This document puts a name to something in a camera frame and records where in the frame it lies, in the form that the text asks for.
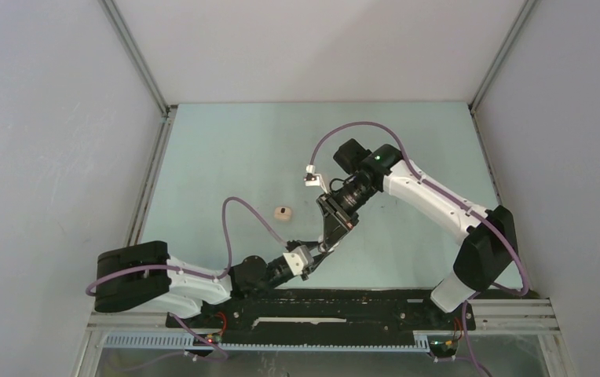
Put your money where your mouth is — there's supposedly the grey cable duct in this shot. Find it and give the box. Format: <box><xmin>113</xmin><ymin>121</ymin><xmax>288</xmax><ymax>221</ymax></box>
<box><xmin>103</xmin><ymin>332</ymin><xmax>431</xmax><ymax>353</ymax></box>

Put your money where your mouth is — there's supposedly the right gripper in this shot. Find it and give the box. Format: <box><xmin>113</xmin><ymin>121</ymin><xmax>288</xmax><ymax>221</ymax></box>
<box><xmin>316</xmin><ymin>179</ymin><xmax>378</xmax><ymax>251</ymax></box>

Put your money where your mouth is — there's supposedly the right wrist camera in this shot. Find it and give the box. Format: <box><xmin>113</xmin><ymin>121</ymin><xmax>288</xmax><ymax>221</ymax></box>
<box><xmin>303</xmin><ymin>164</ymin><xmax>329</xmax><ymax>193</ymax></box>

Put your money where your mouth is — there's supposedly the beige earbud charging case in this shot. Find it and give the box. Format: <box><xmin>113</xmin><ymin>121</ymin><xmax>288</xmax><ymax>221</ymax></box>
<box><xmin>273</xmin><ymin>207</ymin><xmax>293</xmax><ymax>221</ymax></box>

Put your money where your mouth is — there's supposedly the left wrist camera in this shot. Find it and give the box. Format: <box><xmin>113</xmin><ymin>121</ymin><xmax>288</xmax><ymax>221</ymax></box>
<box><xmin>283</xmin><ymin>247</ymin><xmax>313</xmax><ymax>276</ymax></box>

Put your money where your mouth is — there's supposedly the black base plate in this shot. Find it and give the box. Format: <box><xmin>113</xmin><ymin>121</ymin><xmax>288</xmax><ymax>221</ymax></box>
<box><xmin>166</xmin><ymin>288</ymin><xmax>475</xmax><ymax>347</ymax></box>

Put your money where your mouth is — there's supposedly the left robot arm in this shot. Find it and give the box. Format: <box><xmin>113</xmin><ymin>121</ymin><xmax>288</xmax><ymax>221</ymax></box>
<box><xmin>86</xmin><ymin>240</ymin><xmax>332</xmax><ymax>327</ymax></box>

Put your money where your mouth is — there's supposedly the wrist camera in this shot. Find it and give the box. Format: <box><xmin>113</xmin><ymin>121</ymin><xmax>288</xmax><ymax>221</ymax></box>
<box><xmin>283</xmin><ymin>247</ymin><xmax>313</xmax><ymax>276</ymax></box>
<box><xmin>303</xmin><ymin>164</ymin><xmax>329</xmax><ymax>193</ymax></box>

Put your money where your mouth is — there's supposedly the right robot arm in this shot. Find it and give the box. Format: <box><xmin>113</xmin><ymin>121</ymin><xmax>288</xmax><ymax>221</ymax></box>
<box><xmin>316</xmin><ymin>139</ymin><xmax>520</xmax><ymax>328</ymax></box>

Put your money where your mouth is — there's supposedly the aluminium frame rail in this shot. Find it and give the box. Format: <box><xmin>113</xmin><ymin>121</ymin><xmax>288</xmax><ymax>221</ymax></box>
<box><xmin>470</xmin><ymin>299</ymin><xmax>560</xmax><ymax>335</ymax></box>

